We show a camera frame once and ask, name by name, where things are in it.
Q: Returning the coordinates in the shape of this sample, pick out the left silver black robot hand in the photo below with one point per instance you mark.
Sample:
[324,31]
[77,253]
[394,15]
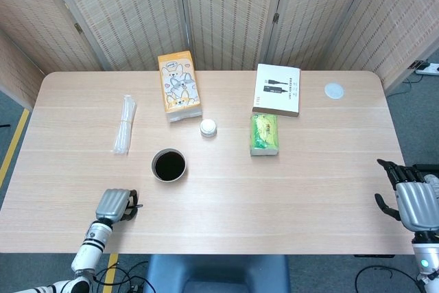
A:
[113,204]

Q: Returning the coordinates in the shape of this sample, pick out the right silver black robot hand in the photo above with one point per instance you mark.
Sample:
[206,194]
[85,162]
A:
[420,207]

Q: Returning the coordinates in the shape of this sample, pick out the small black spoon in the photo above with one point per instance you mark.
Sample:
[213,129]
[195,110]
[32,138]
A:
[140,206]

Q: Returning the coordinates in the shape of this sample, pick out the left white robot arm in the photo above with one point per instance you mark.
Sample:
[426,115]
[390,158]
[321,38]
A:
[91,248]

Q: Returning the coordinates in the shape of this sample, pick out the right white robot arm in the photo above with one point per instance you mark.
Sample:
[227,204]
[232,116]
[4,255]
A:
[425,255]

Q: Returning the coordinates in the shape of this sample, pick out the cup of black coffee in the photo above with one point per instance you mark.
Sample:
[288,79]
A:
[169,166]

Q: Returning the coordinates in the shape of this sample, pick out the black table control panel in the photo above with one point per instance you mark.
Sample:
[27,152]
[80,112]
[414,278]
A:
[374,256]

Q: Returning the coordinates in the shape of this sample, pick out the yellow floor tape strip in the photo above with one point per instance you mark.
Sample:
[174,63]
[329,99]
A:
[13,145]
[110,276]

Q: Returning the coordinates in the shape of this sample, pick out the bundle of clear straws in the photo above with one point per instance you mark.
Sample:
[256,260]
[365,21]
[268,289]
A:
[125,125]

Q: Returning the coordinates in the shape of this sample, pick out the small white round jar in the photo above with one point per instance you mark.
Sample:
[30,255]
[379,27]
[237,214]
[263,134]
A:
[208,127]

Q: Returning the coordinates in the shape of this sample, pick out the dark blue chair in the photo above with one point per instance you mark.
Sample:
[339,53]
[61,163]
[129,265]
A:
[216,276]

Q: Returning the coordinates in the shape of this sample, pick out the orange corgi tissue pack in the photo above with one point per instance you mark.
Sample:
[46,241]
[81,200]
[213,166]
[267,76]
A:
[179,83]

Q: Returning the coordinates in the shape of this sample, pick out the white power strip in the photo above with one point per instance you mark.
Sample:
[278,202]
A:
[428,68]

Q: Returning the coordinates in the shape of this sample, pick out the round white table grommet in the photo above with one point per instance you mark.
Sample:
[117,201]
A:
[334,91]

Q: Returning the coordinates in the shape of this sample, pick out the green tissue pack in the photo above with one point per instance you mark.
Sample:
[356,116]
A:
[264,133]

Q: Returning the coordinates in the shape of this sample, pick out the bamboo folding screen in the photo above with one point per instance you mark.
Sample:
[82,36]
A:
[223,8]

